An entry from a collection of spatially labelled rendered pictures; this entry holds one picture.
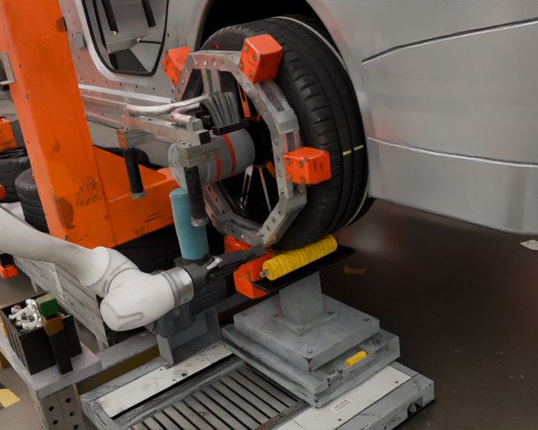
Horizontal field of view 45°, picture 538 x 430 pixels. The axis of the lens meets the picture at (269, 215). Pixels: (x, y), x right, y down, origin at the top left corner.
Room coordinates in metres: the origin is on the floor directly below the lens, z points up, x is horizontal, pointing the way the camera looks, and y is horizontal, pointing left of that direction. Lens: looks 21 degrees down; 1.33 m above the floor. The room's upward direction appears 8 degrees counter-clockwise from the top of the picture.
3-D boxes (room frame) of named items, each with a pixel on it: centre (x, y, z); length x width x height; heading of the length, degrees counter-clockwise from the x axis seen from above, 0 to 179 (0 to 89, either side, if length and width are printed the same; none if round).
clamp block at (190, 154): (1.53, 0.15, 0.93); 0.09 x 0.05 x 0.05; 125
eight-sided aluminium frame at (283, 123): (1.79, 0.07, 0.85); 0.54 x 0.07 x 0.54; 35
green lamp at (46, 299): (1.40, 0.55, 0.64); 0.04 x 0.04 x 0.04; 35
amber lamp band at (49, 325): (1.40, 0.55, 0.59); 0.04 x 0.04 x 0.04; 35
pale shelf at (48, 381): (1.56, 0.67, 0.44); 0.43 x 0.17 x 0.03; 35
